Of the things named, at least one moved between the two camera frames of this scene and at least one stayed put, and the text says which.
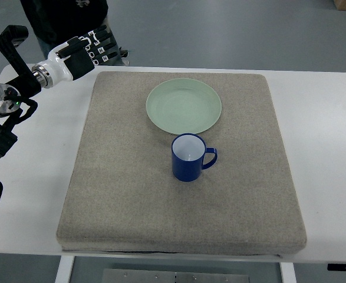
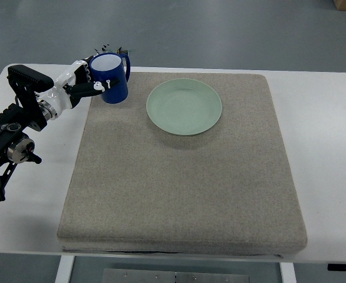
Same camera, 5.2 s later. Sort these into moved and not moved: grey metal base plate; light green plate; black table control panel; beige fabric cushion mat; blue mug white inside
Moved: blue mug white inside
Not moved: grey metal base plate; light green plate; black table control panel; beige fabric cushion mat
